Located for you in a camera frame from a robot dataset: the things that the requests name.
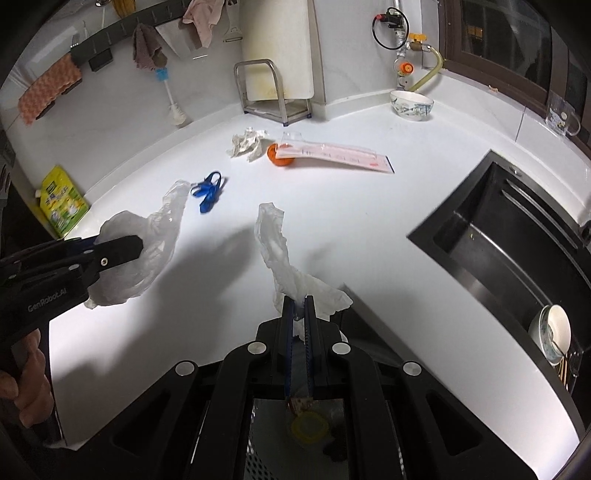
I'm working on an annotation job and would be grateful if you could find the black wall rail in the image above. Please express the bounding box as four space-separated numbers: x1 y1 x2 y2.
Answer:
69 0 195 65

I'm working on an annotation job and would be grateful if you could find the dark window frame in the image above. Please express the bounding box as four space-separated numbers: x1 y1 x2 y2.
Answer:
438 0 591 158

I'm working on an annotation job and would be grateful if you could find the hanging pale plastic bag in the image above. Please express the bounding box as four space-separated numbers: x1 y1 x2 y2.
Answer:
154 18 204 58

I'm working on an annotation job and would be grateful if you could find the metal board rack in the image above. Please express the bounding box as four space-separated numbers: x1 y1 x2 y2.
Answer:
233 60 312 126

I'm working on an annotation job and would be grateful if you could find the grey gas pipe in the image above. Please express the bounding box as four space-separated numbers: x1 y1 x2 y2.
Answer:
392 0 409 88

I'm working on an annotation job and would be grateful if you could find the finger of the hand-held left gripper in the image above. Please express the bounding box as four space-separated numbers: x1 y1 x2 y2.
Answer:
60 236 100 254
85 234 145 284

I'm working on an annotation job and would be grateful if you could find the brown hanging cloth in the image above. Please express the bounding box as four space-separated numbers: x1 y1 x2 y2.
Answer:
133 23 168 72

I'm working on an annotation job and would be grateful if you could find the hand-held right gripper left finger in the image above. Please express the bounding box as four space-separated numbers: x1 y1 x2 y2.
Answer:
76 295 296 480

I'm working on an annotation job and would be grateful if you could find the black hook holder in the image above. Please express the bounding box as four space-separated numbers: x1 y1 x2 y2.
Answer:
89 48 114 72

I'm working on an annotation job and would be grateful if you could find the small orange round item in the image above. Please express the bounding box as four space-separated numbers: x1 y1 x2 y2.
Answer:
267 143 296 167

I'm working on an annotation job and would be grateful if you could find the crumpled white paper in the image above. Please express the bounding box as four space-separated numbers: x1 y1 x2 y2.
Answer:
225 128 269 162

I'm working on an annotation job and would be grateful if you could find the white bowl in sink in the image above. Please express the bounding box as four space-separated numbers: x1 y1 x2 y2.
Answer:
529 304 572 365

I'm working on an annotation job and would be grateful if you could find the yellow plastic ring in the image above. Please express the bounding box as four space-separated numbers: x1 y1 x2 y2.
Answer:
291 413 329 445

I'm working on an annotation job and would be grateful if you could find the blue plastic ribbon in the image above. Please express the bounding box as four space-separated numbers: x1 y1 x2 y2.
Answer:
190 171 227 214

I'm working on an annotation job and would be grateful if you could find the black kitchen sink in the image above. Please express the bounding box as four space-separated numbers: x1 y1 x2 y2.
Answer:
406 148 591 402

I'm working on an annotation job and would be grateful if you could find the yellow seasoning bag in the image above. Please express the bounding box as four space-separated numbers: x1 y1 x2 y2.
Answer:
37 166 90 234

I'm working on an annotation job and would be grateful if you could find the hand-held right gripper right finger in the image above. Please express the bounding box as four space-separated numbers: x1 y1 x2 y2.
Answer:
305 295 509 480

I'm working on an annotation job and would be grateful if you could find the blue white bottle brush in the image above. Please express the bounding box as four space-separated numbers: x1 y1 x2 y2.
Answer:
156 67 190 127

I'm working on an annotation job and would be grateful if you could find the clear plastic bag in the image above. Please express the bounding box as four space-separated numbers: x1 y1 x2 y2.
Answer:
281 130 395 175
84 180 192 309
254 202 354 342

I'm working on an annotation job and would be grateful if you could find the orange wavy sponge cloth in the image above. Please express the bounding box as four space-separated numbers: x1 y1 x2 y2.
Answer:
18 59 84 124

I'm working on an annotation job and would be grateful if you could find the pink hanging cloth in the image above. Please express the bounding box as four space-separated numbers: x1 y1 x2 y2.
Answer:
181 0 227 48

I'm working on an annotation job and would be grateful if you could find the gas regulator with orange knob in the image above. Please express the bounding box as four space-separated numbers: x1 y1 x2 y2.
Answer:
394 58 414 90

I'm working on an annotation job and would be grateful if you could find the black cable with red device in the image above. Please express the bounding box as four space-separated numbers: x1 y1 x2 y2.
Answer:
373 7 409 49

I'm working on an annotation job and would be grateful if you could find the person's left hand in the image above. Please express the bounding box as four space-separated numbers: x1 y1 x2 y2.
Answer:
0 331 55 422

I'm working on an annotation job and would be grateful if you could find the clear glass mug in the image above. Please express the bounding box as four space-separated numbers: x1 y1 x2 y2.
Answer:
545 90 581 136

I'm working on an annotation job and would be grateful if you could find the yellow gas hose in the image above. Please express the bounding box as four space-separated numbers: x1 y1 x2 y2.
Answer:
409 44 444 93

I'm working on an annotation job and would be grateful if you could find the patterned white bowl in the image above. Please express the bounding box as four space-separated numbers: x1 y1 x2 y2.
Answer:
390 90 435 122

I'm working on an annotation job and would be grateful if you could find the white cutting board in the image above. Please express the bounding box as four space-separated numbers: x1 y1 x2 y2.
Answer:
240 0 317 102

